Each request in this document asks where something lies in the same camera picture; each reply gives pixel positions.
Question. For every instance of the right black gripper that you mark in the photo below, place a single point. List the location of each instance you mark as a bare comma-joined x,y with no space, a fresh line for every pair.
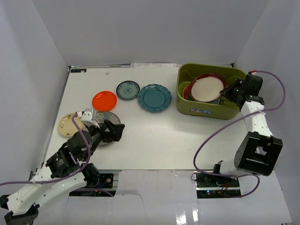
228,91

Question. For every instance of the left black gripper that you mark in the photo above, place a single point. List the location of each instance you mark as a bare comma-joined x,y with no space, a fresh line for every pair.
110,131

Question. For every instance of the grey deer plate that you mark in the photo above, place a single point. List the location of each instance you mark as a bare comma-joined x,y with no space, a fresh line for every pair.
101,116

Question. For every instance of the dark red rimmed plate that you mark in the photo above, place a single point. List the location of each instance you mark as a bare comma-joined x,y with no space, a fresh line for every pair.
206,88

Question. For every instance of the red teal wave plate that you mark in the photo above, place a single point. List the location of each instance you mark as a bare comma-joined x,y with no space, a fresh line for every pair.
186,96

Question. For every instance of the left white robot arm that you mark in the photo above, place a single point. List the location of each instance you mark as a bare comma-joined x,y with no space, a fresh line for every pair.
68,170

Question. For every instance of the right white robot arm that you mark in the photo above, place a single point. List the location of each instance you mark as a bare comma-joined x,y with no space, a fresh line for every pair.
260,149

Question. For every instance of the olive green plastic bin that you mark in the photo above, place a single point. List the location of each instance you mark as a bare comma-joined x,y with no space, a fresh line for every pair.
225,110

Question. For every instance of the orange plate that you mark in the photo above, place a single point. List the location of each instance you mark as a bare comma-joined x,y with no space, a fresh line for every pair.
104,101

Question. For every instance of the small blue patterned plate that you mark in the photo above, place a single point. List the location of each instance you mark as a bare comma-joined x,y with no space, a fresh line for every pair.
128,90

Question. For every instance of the teal scalloped plate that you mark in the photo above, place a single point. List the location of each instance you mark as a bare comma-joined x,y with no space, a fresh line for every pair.
154,98

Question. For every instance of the cream floral plate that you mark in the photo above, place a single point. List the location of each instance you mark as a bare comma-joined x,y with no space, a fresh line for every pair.
66,127

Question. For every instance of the white papers at back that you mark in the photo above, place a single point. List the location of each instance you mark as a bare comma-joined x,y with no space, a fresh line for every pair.
153,65

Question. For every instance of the black label sticker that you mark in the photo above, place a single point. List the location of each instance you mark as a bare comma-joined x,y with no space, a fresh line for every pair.
78,70

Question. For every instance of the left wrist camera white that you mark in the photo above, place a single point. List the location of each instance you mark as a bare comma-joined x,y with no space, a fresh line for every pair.
89,118

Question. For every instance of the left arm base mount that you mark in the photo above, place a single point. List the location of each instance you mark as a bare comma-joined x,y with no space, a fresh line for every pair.
101,185

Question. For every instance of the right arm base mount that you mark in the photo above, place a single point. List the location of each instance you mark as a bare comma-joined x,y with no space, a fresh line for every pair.
214,187

